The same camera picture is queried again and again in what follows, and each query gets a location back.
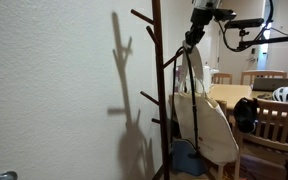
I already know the black looped strap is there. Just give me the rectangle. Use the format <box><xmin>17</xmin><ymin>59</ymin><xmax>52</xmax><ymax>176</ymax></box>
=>
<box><xmin>171</xmin><ymin>46</ymin><xmax>202</xmax><ymax>160</ymax></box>

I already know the light wooden dining table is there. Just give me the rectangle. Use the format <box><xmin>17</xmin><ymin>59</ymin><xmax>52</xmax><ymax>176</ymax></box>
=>
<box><xmin>168</xmin><ymin>83</ymin><xmax>275</xmax><ymax>111</ymax></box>

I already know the white paper towel roll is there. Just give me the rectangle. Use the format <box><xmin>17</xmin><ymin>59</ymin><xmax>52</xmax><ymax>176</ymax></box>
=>
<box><xmin>202</xmin><ymin>65</ymin><xmax>220</xmax><ymax>94</ymax></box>

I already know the dark brown wooden coat stand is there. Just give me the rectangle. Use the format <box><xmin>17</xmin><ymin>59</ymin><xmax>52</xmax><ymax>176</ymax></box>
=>
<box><xmin>130</xmin><ymin>0</ymin><xmax>185</xmax><ymax>180</ymax></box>

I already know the grey laptop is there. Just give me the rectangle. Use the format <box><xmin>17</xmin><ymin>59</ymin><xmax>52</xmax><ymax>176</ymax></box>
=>
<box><xmin>252</xmin><ymin>77</ymin><xmax>288</xmax><ymax>92</ymax></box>

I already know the black bag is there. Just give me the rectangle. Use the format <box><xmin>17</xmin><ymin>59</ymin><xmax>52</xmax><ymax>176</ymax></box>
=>
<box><xmin>233</xmin><ymin>96</ymin><xmax>260</xmax><ymax>134</ymax></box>

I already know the cream tote bag green print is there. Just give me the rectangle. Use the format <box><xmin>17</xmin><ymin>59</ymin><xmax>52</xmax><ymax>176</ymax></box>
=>
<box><xmin>173</xmin><ymin>40</ymin><xmax>240</xmax><ymax>165</ymax></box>

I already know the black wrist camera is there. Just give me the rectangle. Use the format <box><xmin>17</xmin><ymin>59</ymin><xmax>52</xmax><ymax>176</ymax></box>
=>
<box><xmin>213</xmin><ymin>8</ymin><xmax>238</xmax><ymax>22</ymax></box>

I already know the wooden chair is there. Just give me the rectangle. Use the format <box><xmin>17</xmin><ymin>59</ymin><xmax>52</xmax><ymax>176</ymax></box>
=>
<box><xmin>214</xmin><ymin>98</ymin><xmax>242</xmax><ymax>180</ymax></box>
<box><xmin>212</xmin><ymin>72</ymin><xmax>234</xmax><ymax>85</ymax></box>
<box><xmin>233</xmin><ymin>97</ymin><xmax>288</xmax><ymax>180</ymax></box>
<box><xmin>240</xmin><ymin>69</ymin><xmax>288</xmax><ymax>86</ymax></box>

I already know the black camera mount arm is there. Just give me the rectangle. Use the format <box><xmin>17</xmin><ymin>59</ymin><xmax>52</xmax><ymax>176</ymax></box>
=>
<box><xmin>237</xmin><ymin>28</ymin><xmax>288</xmax><ymax>52</ymax></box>

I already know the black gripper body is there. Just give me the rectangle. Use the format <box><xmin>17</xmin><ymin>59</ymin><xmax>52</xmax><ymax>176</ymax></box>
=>
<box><xmin>189</xmin><ymin>9</ymin><xmax>216</xmax><ymax>34</ymax></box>

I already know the small metal wall knob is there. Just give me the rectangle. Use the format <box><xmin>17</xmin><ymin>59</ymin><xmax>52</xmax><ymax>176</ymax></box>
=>
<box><xmin>0</xmin><ymin>170</ymin><xmax>19</xmax><ymax>180</ymax></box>

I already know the blue bag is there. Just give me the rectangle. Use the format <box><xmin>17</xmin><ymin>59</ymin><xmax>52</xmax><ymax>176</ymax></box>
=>
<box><xmin>171</xmin><ymin>138</ymin><xmax>209</xmax><ymax>177</ymax></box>

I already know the black stereo camera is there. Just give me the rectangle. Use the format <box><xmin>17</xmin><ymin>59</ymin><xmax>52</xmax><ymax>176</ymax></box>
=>
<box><xmin>224</xmin><ymin>18</ymin><xmax>265</xmax><ymax>30</ymax></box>

